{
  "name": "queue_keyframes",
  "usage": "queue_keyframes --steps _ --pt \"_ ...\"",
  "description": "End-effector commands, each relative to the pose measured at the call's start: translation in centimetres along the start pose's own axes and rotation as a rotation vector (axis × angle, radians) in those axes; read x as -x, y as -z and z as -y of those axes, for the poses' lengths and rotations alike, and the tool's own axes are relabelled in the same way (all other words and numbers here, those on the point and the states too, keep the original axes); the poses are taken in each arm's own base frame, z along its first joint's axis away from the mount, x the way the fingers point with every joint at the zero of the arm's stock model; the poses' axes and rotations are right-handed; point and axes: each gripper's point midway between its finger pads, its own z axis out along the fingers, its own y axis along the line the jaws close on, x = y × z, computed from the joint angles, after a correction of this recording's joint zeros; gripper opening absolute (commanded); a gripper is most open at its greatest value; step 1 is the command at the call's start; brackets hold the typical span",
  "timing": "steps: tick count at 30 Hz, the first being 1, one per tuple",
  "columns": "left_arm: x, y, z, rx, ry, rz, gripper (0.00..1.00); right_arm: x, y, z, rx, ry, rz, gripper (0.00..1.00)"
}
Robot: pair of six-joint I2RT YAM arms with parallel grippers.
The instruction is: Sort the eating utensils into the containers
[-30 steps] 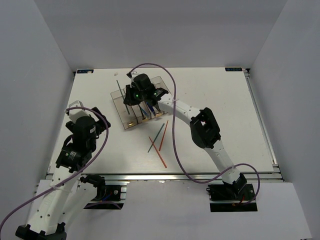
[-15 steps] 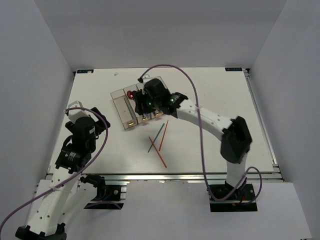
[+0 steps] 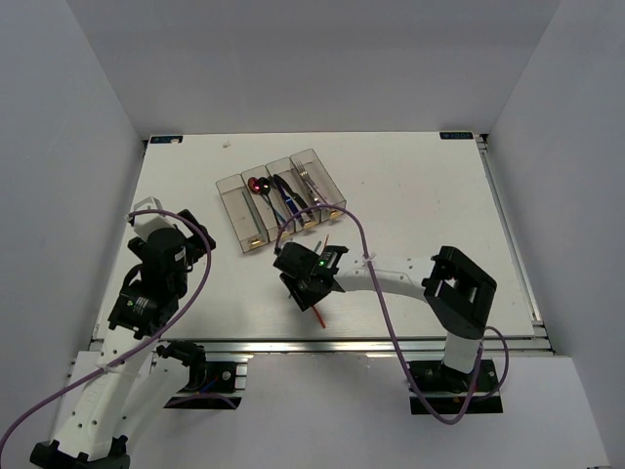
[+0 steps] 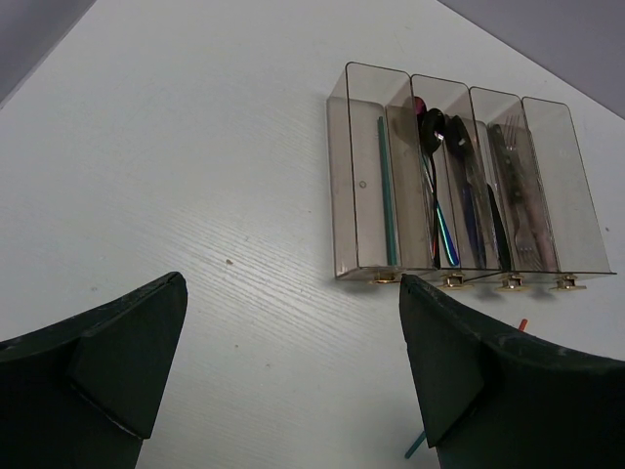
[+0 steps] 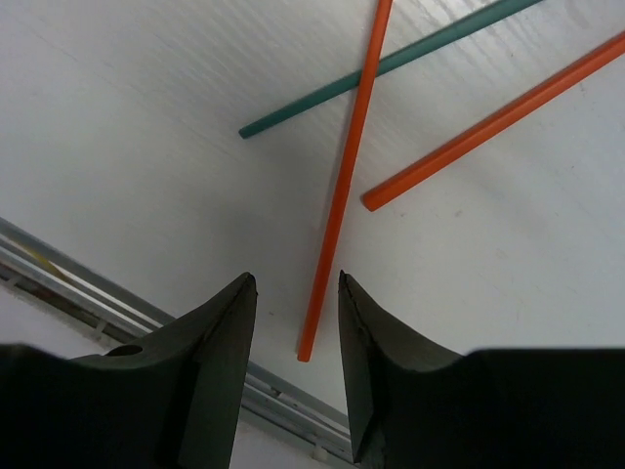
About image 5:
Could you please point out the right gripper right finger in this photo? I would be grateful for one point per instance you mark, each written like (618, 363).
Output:
(415, 404)

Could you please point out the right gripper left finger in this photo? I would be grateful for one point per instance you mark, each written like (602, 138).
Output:
(170, 399)

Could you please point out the short orange chopstick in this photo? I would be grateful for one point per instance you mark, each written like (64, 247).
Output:
(494, 124)

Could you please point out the long orange chopstick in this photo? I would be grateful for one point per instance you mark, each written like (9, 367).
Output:
(344, 179)

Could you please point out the teal chopstick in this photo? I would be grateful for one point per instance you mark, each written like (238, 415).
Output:
(472, 23)

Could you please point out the aluminium table rail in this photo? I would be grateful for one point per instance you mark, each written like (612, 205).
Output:
(269, 403)

